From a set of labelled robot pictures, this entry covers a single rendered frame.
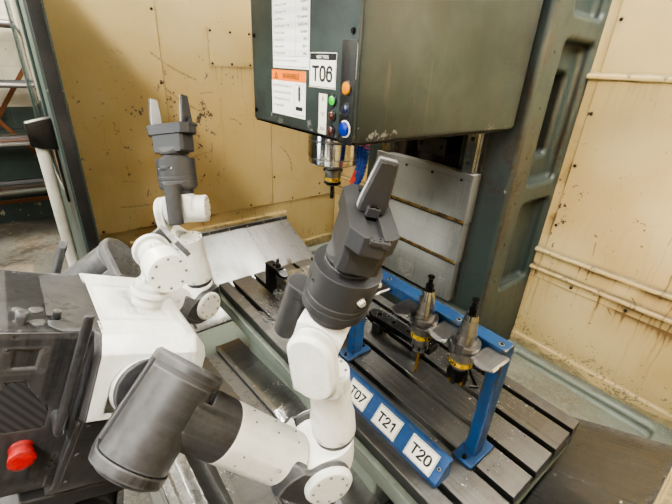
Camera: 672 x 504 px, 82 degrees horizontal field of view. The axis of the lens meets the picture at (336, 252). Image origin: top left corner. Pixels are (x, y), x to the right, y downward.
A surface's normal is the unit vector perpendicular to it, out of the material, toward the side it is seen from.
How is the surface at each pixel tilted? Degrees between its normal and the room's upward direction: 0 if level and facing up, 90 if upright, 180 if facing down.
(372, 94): 90
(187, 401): 65
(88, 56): 90
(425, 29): 90
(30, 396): 90
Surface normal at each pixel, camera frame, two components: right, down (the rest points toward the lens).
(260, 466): 0.32, 0.43
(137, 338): 0.67, -0.44
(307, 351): -0.33, 0.46
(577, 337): -0.78, 0.23
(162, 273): 0.62, 0.37
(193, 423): 0.65, -0.02
